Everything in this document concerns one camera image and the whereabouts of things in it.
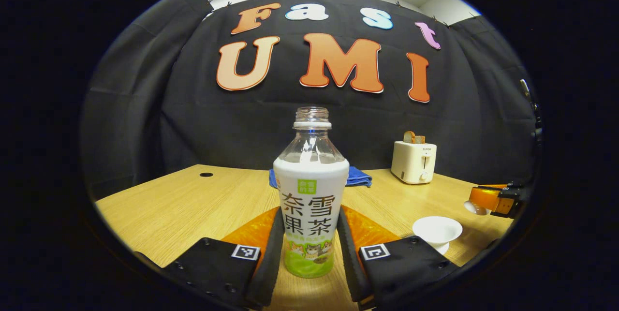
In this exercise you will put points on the cream toaster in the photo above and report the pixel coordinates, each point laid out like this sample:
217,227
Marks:
413,163

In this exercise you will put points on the white teacup lid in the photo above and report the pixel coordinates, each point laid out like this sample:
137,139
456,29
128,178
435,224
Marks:
475,209

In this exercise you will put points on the clear water bottle white label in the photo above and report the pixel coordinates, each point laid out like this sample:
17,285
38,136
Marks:
309,180

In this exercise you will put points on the blue folded towel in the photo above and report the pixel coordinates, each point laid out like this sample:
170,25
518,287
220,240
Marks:
360,177

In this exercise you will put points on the white saucer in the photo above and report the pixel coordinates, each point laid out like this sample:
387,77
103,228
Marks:
442,249

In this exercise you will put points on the black backdrop cloth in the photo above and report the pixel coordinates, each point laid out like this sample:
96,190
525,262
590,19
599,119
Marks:
193,122

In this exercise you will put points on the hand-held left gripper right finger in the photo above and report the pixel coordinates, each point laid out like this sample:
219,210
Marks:
349,262

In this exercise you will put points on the toast slice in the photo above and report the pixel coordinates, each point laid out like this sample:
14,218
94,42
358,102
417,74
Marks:
420,140
409,137

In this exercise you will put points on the white teacup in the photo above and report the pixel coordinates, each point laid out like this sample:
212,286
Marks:
437,229

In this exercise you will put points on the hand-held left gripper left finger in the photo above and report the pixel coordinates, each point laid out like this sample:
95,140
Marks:
271,272

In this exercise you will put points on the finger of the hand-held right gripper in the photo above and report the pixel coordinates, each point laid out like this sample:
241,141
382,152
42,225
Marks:
486,197

